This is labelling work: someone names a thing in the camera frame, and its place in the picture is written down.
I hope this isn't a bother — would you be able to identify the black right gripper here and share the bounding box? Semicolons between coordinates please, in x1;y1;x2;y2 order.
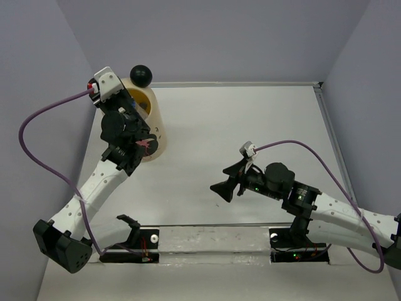
209;157;282;203

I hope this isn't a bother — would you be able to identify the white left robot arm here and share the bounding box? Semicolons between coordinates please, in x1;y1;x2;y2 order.
33;89;155;273

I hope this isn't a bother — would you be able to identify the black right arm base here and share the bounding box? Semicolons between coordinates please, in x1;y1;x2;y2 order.
269;217;330;263

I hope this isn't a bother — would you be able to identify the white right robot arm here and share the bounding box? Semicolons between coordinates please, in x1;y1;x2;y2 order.
210;159;400;269

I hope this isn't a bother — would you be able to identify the cream cat-print bin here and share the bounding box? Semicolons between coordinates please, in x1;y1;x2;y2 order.
121;65;167;162

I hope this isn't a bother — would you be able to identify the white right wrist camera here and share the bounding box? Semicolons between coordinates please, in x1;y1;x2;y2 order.
239;141;258;173

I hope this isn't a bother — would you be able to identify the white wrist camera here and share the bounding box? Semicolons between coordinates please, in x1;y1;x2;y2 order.
87;66;124;105
239;141;258;173

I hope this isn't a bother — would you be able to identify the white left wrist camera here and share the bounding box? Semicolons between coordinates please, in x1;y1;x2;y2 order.
87;66;124;105

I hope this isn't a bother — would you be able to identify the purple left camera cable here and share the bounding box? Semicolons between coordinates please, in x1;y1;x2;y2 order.
19;88;148;260

